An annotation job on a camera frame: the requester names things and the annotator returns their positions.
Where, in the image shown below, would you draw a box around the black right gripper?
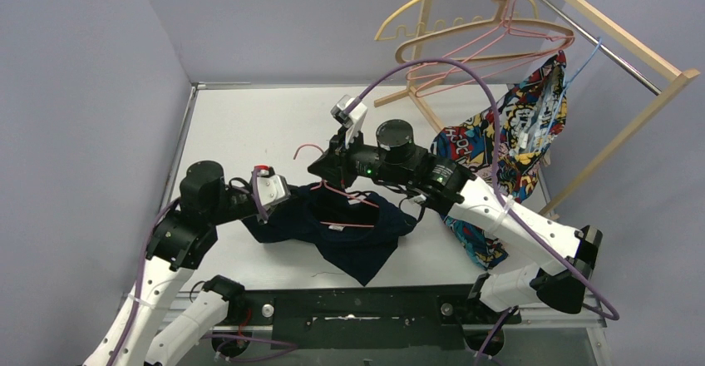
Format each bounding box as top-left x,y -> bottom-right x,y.
309,125 -> 409,190

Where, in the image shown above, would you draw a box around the pink wire hanger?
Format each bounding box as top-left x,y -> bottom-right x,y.
423,0 -> 559,78
293,143 -> 379,231

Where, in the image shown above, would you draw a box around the navy blue shorts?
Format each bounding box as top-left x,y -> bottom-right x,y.
242,184 -> 418,286

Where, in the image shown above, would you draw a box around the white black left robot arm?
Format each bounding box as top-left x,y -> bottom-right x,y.
83,161 -> 271,365

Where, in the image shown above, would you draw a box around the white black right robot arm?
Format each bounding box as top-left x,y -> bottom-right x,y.
308,119 -> 602,322

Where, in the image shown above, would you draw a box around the yellow plastic hanger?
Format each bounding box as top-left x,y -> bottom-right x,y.
374,0 -> 541,42

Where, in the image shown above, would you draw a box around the colourful comic print shorts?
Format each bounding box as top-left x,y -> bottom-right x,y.
431,50 -> 569,272

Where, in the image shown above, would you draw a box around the beige wooden hanger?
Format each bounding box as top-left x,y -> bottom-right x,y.
395,0 -> 574,65

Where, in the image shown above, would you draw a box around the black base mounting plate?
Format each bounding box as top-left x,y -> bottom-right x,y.
215,284 -> 500,350

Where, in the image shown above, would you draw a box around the metal rack rod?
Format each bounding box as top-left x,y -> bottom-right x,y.
544,0 -> 681,95

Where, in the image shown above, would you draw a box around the wooden clothes rack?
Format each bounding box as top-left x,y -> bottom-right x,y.
375,0 -> 700,219

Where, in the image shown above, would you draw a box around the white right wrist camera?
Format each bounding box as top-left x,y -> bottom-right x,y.
330,95 -> 368,149

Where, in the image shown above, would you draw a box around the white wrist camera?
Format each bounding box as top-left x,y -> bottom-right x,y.
330,95 -> 368,149
251,165 -> 291,212

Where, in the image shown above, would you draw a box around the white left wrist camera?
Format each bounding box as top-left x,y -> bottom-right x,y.
251,165 -> 291,212

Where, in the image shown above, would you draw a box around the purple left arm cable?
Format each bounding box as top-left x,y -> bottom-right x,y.
104,166 -> 271,366

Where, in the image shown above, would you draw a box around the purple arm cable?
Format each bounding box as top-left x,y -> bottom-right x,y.
357,57 -> 621,322
104,166 -> 271,366

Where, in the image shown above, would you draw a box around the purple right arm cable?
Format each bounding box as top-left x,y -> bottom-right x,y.
357,57 -> 621,322

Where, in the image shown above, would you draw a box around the blue wire hanger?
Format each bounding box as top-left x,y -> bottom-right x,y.
540,37 -> 603,145

